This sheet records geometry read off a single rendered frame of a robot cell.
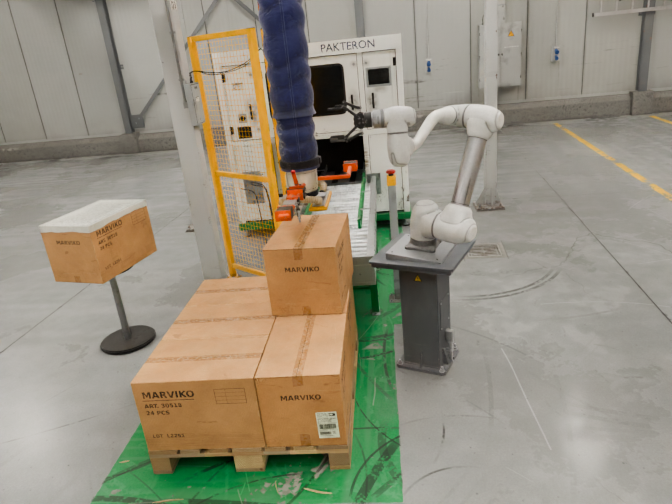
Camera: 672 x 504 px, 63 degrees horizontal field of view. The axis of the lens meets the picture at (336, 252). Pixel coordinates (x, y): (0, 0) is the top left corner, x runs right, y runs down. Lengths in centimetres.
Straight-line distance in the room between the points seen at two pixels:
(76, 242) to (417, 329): 224
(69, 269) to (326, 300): 183
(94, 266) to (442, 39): 957
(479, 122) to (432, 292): 99
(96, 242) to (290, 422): 183
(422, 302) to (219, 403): 132
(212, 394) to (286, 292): 70
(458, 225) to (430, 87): 931
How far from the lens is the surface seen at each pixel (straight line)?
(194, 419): 285
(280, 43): 295
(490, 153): 644
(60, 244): 401
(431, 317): 334
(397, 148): 273
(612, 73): 1282
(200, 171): 441
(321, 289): 301
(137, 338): 442
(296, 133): 298
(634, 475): 299
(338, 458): 285
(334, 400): 264
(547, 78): 1251
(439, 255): 317
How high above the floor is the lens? 194
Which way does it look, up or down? 21 degrees down
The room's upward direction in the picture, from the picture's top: 6 degrees counter-clockwise
